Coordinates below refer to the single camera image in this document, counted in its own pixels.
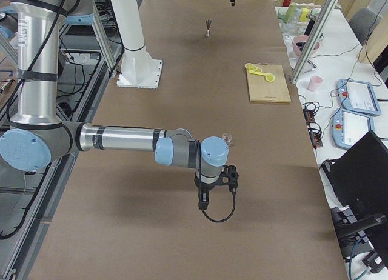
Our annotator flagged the steel double jigger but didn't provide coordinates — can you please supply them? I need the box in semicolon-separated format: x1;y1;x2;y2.
205;19;212;38

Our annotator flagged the clear glass measuring cup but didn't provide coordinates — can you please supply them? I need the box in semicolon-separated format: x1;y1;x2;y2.
221;133;233;147

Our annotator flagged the green plastic cup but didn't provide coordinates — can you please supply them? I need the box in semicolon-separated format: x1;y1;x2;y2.
283;2;298;25

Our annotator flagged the pink plastic cup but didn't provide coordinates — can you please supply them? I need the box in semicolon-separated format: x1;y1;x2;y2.
307;76;323;92

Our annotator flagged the lemon slice at board corner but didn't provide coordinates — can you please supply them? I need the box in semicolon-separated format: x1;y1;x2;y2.
244;63;254;70

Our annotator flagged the pink bowl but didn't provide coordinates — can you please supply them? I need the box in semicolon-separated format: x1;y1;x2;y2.
292;35;320;58

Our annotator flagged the lemon slice on knife end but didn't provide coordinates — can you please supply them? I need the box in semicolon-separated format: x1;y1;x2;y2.
265;75;275;82

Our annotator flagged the bamboo cutting board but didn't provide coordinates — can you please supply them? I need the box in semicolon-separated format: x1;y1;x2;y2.
246;64;291;103

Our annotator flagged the far blue teach pendant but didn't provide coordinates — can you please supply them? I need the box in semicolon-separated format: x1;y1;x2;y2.
337;79;381;116

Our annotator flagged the blue teach pendant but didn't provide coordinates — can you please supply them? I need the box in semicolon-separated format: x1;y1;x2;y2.
337;79;381;116
330;108;374;150

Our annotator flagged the black laptop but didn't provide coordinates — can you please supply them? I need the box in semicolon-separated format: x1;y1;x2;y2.
321;130;387;220

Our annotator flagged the near blue teach pendant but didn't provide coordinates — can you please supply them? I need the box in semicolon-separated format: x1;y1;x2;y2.
330;108;374;150

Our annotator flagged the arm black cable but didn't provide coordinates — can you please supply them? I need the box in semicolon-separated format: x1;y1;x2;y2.
193;140;238;224

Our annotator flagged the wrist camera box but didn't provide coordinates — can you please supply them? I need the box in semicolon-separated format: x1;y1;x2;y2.
215;165;239;194

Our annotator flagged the aluminium frame post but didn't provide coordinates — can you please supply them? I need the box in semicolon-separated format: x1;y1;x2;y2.
290;0;339;85

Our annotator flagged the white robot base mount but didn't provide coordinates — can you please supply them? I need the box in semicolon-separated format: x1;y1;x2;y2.
111;0;163;89

